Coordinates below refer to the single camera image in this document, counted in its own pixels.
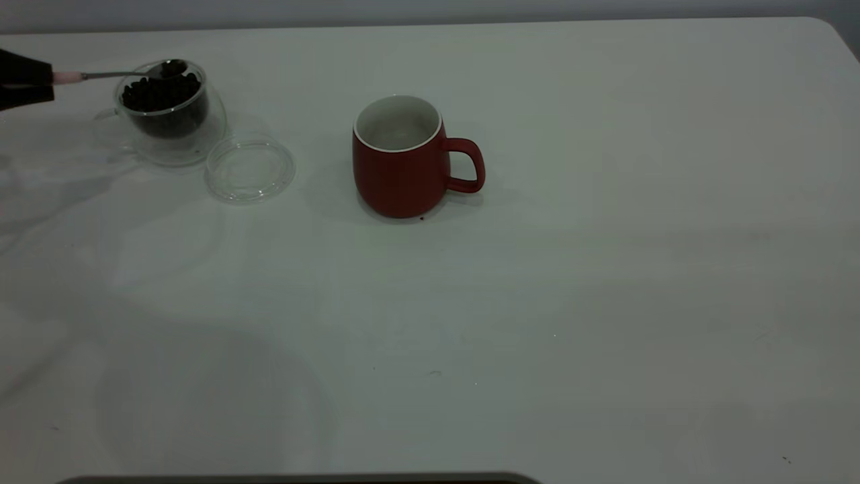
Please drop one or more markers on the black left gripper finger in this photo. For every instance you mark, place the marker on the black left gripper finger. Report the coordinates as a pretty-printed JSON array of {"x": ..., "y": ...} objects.
[
  {"x": 23, "y": 70},
  {"x": 23, "y": 96}
]

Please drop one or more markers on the red ceramic mug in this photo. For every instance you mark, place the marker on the red ceramic mug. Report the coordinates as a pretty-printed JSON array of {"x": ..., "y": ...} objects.
[{"x": 396, "y": 181}]

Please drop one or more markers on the dark coffee beans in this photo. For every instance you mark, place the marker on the dark coffee beans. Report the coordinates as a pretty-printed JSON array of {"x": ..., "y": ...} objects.
[{"x": 161, "y": 97}]

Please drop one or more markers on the clear glass lid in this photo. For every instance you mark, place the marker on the clear glass lid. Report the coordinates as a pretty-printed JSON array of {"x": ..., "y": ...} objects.
[{"x": 250, "y": 171}]

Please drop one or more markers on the clear double wall glass cup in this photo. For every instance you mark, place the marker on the clear double wall glass cup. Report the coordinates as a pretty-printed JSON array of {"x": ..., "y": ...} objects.
[{"x": 171, "y": 144}]

